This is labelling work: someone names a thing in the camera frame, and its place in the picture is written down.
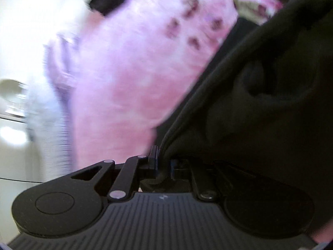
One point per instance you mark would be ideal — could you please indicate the pink floral bed sheet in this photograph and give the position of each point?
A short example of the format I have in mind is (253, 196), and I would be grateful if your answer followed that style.
(125, 73)

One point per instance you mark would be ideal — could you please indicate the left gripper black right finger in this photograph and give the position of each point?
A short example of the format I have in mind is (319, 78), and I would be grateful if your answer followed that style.
(199, 177)

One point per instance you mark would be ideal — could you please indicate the black garment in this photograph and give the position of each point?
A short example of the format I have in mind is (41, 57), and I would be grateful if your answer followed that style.
(260, 116)

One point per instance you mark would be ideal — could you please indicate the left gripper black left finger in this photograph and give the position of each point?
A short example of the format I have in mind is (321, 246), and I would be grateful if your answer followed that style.
(118, 182)

